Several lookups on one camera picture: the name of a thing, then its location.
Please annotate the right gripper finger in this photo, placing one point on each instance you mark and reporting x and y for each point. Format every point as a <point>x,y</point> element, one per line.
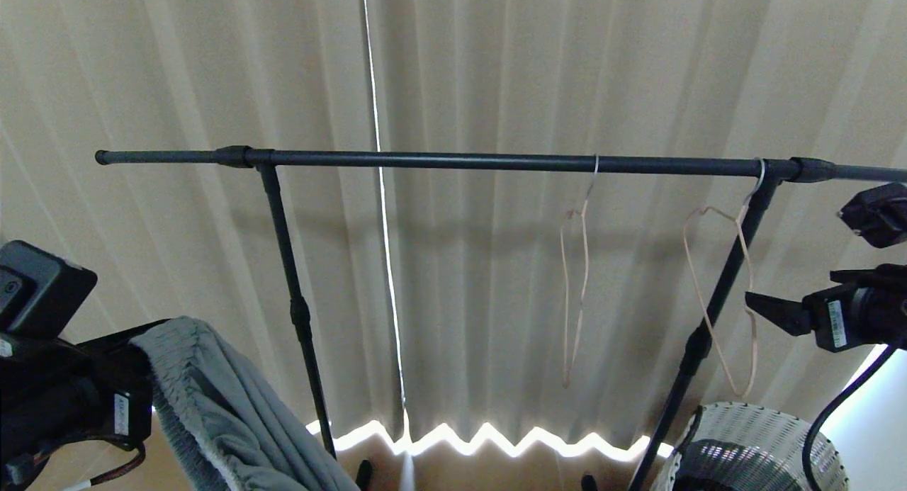
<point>786,315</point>

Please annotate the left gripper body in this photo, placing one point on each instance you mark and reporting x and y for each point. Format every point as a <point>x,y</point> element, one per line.
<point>85,399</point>

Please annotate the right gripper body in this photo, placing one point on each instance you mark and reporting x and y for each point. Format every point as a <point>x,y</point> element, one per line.
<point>871,317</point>

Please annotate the pink clothes hanger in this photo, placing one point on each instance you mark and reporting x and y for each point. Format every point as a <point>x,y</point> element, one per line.
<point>563,314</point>
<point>753,335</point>

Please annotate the pale grey shorts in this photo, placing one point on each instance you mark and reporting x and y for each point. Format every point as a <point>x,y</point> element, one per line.
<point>212,406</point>

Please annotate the white laundry basket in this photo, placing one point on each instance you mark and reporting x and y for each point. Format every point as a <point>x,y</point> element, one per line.
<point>751,424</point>

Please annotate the black clothes rack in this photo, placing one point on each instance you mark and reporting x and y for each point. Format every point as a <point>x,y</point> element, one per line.
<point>496,162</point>

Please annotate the beige curtain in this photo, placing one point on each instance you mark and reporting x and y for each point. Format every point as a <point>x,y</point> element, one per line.
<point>460,66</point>

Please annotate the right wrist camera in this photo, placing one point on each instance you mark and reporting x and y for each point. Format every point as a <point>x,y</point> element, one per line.
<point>875,215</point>

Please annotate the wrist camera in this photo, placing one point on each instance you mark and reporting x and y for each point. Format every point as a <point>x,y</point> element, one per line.
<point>875,215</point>
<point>49,285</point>

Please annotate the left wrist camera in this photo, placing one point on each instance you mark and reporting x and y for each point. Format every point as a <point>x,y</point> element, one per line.
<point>49,285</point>

